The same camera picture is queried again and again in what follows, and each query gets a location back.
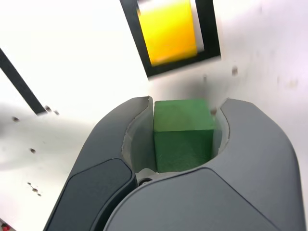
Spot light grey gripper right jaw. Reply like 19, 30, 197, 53
102, 97, 303, 231

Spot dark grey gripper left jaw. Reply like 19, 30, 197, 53
44, 96, 154, 231

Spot green cube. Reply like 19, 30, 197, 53
153, 99, 216, 173

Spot yellow cube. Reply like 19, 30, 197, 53
136, 0, 198, 67

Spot black tape square outline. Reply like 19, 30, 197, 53
119, 0, 221, 78

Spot black tape strip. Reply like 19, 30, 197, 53
0, 48, 48, 116

